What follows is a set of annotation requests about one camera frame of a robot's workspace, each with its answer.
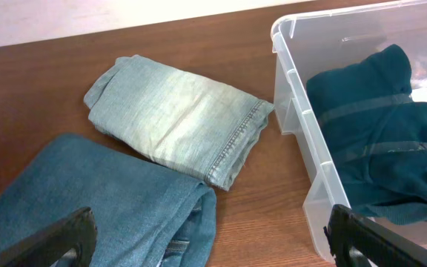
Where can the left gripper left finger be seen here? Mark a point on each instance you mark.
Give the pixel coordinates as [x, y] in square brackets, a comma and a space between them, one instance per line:
[71, 241]

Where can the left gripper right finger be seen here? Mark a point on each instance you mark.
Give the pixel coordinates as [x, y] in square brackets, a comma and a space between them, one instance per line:
[355, 240]

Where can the dark teal cloth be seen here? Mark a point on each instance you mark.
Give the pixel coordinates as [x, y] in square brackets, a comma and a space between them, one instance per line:
[376, 135]

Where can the clear plastic storage container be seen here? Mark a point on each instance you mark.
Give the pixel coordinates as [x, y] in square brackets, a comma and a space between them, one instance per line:
[309, 43]

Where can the dark blue folded jeans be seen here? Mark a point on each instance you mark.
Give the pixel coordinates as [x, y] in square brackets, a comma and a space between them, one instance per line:
[146, 214]

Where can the light blue folded jeans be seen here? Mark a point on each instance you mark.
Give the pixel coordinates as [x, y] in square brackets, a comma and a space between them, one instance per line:
[187, 122]

